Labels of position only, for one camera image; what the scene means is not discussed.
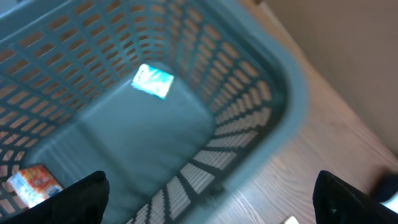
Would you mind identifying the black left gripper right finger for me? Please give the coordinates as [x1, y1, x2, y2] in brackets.
[312, 170, 397, 224]

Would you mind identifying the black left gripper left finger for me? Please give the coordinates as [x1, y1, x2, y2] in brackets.
[3, 170, 109, 224]

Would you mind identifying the small teal gum pack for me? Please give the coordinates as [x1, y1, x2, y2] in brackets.
[131, 63, 174, 99]

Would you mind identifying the white barcode scanner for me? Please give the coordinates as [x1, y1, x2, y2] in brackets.
[371, 173, 397, 213]

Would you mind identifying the orange white small box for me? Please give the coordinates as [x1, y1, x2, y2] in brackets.
[6, 164, 64, 208]

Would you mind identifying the grey plastic mesh basket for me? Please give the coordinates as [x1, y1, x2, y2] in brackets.
[1, 0, 306, 223]

